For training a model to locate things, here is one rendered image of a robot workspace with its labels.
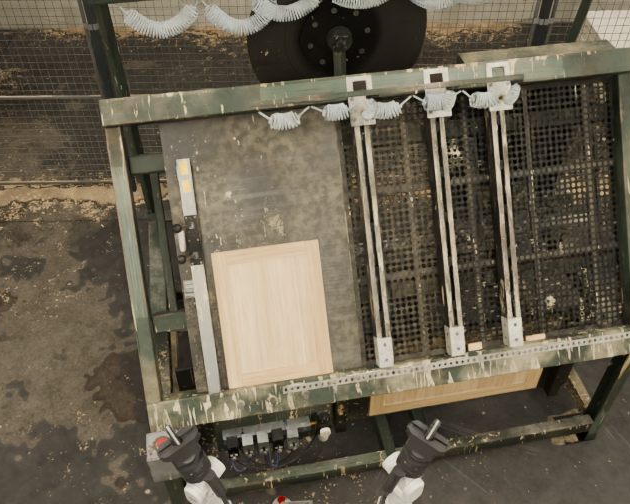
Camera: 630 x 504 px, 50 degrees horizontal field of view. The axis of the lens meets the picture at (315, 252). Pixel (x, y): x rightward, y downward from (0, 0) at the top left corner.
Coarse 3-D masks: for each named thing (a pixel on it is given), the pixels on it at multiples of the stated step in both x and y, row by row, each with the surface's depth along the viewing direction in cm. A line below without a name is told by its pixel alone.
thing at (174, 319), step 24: (480, 120) 290; (552, 120) 295; (144, 168) 271; (480, 240) 297; (600, 240) 306; (168, 264) 278; (528, 264) 300; (552, 264) 302; (600, 264) 303; (168, 288) 280; (360, 288) 290; (432, 288) 295; (168, 312) 280
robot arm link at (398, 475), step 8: (392, 456) 200; (384, 464) 200; (392, 464) 199; (400, 464) 193; (392, 472) 192; (400, 472) 192; (408, 472) 191; (424, 472) 193; (392, 480) 193; (400, 480) 196; (408, 480) 194; (384, 488) 197; (392, 488) 195; (400, 488) 197
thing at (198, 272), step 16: (176, 160) 266; (192, 192) 268; (192, 208) 268; (192, 272) 271; (208, 304) 273; (208, 320) 274; (208, 336) 275; (208, 352) 275; (208, 368) 276; (208, 384) 277
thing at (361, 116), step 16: (352, 80) 266; (368, 80) 267; (368, 96) 254; (352, 112) 267; (368, 112) 257; (352, 128) 275; (368, 128) 272; (368, 144) 273; (368, 160) 274; (368, 176) 275; (368, 192) 279; (368, 208) 279; (368, 224) 276; (368, 240) 277; (368, 256) 278; (368, 272) 282; (368, 288) 286; (384, 288) 280; (384, 304) 281; (384, 320) 282; (384, 336) 285; (384, 352) 283
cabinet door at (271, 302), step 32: (224, 256) 274; (256, 256) 276; (288, 256) 278; (224, 288) 276; (256, 288) 278; (288, 288) 280; (320, 288) 282; (224, 320) 277; (256, 320) 279; (288, 320) 281; (320, 320) 283; (224, 352) 279; (256, 352) 281; (288, 352) 283; (320, 352) 284; (256, 384) 282
